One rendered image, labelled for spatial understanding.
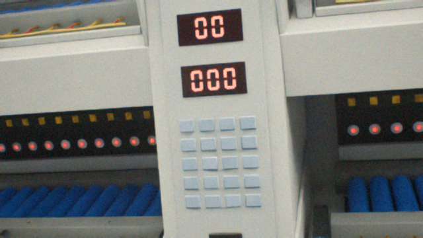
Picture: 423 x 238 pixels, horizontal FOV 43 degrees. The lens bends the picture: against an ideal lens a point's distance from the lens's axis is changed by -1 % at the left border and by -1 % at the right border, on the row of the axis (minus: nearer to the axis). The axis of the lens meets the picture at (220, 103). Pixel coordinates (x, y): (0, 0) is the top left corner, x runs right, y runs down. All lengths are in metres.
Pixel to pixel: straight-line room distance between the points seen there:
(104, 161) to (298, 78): 0.29
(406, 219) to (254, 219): 0.13
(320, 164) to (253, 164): 0.21
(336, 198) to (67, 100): 0.27
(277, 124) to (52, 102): 0.18
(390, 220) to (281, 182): 0.11
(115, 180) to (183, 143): 0.21
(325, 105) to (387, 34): 0.21
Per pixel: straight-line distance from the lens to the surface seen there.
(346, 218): 0.46
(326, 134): 0.57
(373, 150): 0.55
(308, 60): 0.37
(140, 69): 0.40
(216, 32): 0.37
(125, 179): 0.58
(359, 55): 0.37
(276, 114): 0.37
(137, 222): 0.49
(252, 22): 0.37
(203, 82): 0.38
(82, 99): 0.42
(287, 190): 0.38
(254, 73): 0.37
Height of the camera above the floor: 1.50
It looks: 3 degrees down
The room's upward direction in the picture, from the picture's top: 4 degrees counter-clockwise
